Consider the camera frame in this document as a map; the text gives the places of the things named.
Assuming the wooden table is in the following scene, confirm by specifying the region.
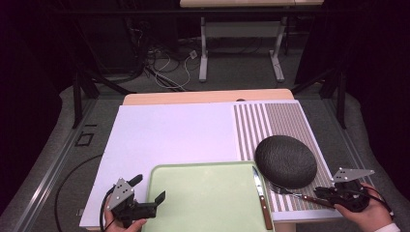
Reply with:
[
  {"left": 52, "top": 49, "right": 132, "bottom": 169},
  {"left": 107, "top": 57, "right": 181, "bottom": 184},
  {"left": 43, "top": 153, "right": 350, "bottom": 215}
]
[{"left": 122, "top": 88, "right": 295, "bottom": 106}]

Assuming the person's left hand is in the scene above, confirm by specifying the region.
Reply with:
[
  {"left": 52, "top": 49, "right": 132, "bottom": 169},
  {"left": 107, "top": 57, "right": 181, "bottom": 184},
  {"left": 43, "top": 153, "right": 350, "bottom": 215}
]
[{"left": 103, "top": 207, "right": 148, "bottom": 232}]

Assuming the person's right hand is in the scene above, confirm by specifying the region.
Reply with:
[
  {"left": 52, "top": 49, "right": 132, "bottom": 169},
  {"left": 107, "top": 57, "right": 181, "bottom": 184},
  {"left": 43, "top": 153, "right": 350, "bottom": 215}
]
[{"left": 335, "top": 183, "right": 393, "bottom": 232}]

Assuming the light green tray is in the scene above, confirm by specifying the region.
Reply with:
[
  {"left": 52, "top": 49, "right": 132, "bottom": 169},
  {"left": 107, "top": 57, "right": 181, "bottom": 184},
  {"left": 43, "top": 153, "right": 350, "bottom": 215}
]
[{"left": 146, "top": 160, "right": 275, "bottom": 232}]

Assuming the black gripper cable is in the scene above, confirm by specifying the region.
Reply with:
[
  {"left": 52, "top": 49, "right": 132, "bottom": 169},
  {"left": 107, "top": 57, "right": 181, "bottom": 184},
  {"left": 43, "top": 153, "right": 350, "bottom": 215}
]
[
  {"left": 99, "top": 186, "right": 117, "bottom": 232},
  {"left": 362, "top": 186, "right": 395, "bottom": 218}
]

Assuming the white legged desk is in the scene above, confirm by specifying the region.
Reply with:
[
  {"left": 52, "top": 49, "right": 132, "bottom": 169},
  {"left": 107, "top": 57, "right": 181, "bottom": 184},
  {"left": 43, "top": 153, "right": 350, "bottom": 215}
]
[{"left": 179, "top": 0, "right": 324, "bottom": 83}]

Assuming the wooden handled knife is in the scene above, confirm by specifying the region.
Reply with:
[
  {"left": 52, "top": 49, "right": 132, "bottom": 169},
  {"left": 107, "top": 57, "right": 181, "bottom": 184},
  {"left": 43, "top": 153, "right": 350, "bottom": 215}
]
[{"left": 251, "top": 166, "right": 275, "bottom": 231}]

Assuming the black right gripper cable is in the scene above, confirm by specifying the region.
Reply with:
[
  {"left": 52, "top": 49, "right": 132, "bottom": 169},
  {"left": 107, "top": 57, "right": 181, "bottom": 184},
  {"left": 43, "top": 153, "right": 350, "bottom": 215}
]
[{"left": 362, "top": 186, "right": 395, "bottom": 218}]

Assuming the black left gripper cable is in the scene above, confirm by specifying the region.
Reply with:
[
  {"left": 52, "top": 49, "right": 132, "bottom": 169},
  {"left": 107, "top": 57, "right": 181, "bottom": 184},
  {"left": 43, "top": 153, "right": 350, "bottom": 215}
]
[{"left": 99, "top": 186, "right": 117, "bottom": 232}]

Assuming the black metal stand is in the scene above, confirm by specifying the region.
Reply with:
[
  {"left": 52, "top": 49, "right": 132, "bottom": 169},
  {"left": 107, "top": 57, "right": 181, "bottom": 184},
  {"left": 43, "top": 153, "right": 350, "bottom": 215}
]
[
  {"left": 291, "top": 67, "right": 348, "bottom": 130},
  {"left": 71, "top": 69, "right": 132, "bottom": 130}
]

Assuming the black floor cable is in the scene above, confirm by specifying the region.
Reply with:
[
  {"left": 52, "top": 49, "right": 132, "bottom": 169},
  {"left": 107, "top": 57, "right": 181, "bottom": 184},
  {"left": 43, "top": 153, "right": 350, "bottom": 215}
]
[{"left": 54, "top": 154, "right": 104, "bottom": 232}]

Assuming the white board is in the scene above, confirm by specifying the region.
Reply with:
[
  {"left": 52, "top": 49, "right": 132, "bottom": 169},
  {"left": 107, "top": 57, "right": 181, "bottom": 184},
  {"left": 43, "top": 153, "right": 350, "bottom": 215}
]
[{"left": 79, "top": 100, "right": 344, "bottom": 229}]

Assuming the tangle of floor cables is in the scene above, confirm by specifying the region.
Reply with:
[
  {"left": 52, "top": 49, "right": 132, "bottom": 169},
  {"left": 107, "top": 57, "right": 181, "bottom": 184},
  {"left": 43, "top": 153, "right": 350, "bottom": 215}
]
[{"left": 143, "top": 46, "right": 199, "bottom": 93}]

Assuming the black textured plate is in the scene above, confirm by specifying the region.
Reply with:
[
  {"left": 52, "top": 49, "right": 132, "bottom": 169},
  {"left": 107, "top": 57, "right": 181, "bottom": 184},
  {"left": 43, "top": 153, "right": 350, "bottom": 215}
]
[{"left": 254, "top": 134, "right": 318, "bottom": 190}]

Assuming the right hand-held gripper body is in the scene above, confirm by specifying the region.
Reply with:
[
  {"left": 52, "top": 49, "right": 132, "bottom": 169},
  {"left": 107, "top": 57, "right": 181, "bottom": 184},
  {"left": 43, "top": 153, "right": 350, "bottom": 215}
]
[{"left": 332, "top": 167, "right": 376, "bottom": 213}]

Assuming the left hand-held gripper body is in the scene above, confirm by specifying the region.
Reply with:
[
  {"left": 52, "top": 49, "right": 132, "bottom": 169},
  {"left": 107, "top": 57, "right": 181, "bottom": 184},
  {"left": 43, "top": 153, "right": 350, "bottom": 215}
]
[{"left": 105, "top": 177, "right": 158, "bottom": 228}]

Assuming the brown white striped placemat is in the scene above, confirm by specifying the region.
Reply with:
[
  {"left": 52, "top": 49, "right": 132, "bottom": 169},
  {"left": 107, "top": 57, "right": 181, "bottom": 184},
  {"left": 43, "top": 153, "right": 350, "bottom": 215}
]
[{"left": 232, "top": 101, "right": 337, "bottom": 213}]

